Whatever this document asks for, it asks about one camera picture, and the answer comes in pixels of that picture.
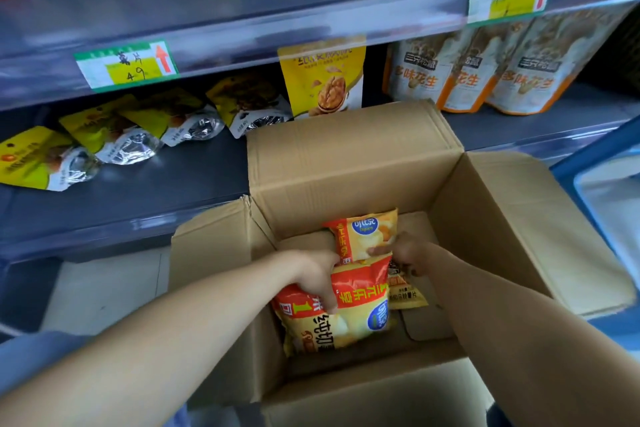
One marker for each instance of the person's right hand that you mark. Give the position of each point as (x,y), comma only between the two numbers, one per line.
(412,251)

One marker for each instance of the person's left hand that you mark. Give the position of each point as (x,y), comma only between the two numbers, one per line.
(310,271)

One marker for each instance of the person's right thumb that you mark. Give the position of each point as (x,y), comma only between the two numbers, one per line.
(382,250)

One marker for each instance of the person's left thumb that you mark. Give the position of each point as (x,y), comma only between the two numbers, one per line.
(327,300)

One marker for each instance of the small yellow red chip bag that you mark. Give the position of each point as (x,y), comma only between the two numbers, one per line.
(362,236)

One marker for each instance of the large yellow red chip bag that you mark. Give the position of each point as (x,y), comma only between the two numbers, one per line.
(357,301)

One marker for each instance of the person's right forearm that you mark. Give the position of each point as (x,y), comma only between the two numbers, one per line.
(525,341)

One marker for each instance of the person's left forearm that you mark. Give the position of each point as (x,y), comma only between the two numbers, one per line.
(150,351)

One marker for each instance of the orange yellow snack bag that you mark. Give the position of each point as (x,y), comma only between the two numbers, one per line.
(405,291)

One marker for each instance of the brown cardboard box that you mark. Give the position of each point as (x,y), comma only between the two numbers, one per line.
(350,166)

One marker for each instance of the white orange peanut bag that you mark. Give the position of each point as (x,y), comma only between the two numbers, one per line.
(420,74)
(545,66)
(467,81)

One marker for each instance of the yellow walnut packet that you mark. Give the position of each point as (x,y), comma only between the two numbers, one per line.
(322,79)

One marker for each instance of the yellow silver nut packet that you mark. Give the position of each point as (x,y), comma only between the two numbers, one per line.
(30,161)
(175,119)
(247,101)
(107,134)

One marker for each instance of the grey metal shelf board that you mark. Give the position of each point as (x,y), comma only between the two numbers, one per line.
(240,6)
(150,191)

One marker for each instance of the blue trolley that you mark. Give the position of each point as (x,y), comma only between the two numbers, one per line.
(607,191)

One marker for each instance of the green white price tag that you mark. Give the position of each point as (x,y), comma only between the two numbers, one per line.
(507,0)
(125,66)

